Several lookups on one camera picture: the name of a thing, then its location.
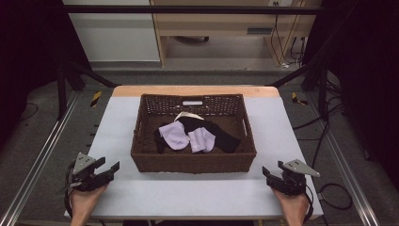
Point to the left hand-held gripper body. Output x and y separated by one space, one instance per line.
83 164

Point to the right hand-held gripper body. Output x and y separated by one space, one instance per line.
296 180

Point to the black sock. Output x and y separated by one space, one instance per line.
226 141
159 144

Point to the light purple sock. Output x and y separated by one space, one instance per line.
174 136
202 141

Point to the brown wicker basket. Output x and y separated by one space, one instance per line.
194 163

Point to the beige sock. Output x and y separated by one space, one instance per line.
188 115

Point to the person's right hand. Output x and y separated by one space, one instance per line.
295 205

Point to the person's left hand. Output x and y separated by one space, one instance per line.
82 202

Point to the yellow black tape marker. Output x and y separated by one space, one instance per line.
96 99
295 98

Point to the black metal stand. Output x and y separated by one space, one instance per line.
61 91
322 94

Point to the white table top board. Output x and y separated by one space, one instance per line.
188 197

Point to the white cabinet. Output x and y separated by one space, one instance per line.
119 40

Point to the black curtain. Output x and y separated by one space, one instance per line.
370 62
28 47

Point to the light wooden desk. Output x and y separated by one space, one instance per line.
219 26

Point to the aluminium rail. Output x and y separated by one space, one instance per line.
40 157
345 169

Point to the black horizontal frame bar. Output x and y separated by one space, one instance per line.
188 9

